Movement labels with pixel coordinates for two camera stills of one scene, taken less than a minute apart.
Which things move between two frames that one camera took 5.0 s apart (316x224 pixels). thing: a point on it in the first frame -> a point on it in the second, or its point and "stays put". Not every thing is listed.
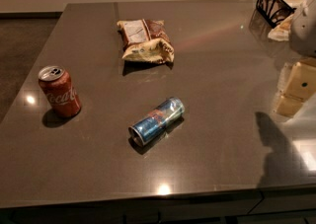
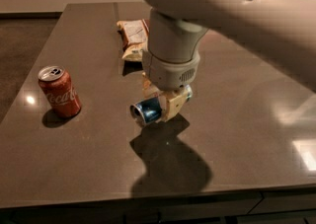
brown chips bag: [145, 39] stays put
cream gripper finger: [299, 85] -> [172, 103]
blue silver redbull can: [168, 112] -> [146, 111]
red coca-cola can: [59, 91] stays put
